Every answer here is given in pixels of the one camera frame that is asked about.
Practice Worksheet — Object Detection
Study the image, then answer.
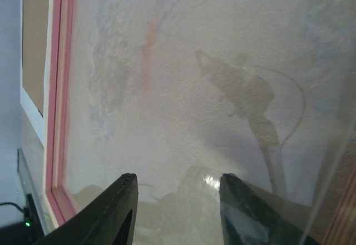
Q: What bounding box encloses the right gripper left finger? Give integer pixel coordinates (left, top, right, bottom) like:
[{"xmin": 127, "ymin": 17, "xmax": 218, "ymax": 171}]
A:
[{"xmin": 35, "ymin": 173, "xmax": 139, "ymax": 245}]

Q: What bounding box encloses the brown backing board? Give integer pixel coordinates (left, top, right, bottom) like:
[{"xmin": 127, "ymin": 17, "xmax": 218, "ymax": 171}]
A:
[{"xmin": 22, "ymin": 0, "xmax": 49, "ymax": 113}]

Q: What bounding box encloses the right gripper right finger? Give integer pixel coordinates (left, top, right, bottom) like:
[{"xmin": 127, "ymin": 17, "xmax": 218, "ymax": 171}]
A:
[{"xmin": 219, "ymin": 173, "xmax": 318, "ymax": 244}]

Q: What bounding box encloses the white mat board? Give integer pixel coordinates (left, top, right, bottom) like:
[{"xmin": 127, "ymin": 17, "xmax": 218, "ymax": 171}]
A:
[{"xmin": 21, "ymin": 0, "xmax": 53, "ymax": 145}]

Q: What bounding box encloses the pink picture frame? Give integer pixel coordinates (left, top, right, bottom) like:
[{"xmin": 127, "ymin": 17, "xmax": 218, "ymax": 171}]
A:
[{"xmin": 48, "ymin": 0, "xmax": 355, "ymax": 244}]

